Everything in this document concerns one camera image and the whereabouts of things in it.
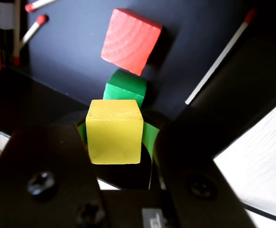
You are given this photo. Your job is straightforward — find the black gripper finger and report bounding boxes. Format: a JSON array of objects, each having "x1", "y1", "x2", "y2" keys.
[
  {"x1": 0, "y1": 111, "x2": 108, "y2": 228},
  {"x1": 141, "y1": 120, "x2": 257, "y2": 228}
]

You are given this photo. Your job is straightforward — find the yellow wooden cube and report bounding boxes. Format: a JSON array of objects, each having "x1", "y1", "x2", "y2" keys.
[{"x1": 85, "y1": 99, "x2": 144, "y2": 165}]

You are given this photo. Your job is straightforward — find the green wooden cube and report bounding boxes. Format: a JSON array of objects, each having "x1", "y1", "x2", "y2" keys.
[{"x1": 102, "y1": 69, "x2": 148, "y2": 109}]

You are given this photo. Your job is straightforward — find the red wooden cube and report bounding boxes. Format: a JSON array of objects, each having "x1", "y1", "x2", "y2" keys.
[{"x1": 100, "y1": 8, "x2": 163, "y2": 76}]

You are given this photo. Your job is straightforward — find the black cardboard box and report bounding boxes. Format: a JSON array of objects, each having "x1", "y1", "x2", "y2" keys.
[{"x1": 0, "y1": 0, "x2": 276, "y2": 190}]

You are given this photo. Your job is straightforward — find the red tipped matchstick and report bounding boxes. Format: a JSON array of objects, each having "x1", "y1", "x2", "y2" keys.
[
  {"x1": 13, "y1": 0, "x2": 21, "y2": 66},
  {"x1": 24, "y1": 0, "x2": 58, "y2": 12},
  {"x1": 185, "y1": 8, "x2": 257, "y2": 105},
  {"x1": 19, "y1": 14, "x2": 49, "y2": 49}
]

